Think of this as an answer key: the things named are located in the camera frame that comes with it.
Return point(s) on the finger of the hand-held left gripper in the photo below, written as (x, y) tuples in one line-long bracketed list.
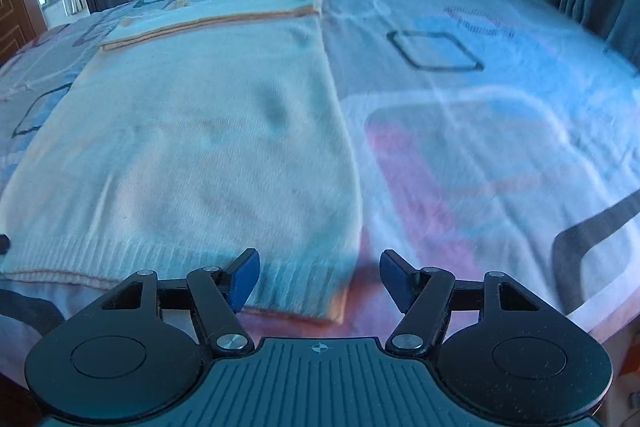
[(4, 243)]

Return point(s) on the cream knit sweater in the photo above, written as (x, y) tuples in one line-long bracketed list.
[(200, 132)]

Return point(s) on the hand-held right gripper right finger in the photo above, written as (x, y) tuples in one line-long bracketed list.
[(395, 279)]

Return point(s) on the patterned pastel bedspread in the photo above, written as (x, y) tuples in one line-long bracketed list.
[(475, 132)]

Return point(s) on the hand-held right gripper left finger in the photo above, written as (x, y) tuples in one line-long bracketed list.
[(245, 279)]

